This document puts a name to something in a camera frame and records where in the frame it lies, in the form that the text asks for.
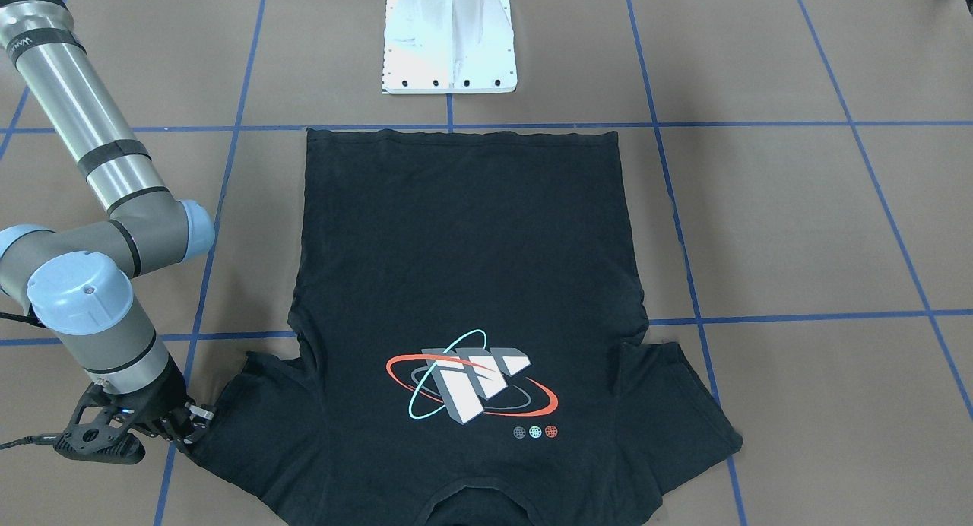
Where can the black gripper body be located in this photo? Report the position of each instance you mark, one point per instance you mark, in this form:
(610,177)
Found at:
(161,399)

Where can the black graphic t-shirt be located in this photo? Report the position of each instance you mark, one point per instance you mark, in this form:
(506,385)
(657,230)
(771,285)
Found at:
(471,330)

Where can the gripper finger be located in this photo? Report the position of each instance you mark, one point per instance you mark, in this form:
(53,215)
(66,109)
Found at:
(199,418)

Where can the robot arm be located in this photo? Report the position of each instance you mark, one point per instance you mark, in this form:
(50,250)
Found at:
(77,283)

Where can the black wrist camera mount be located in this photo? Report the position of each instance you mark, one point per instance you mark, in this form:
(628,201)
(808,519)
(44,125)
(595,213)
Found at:
(100,431)

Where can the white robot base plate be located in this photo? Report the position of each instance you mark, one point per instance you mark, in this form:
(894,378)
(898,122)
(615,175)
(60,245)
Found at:
(449,47)

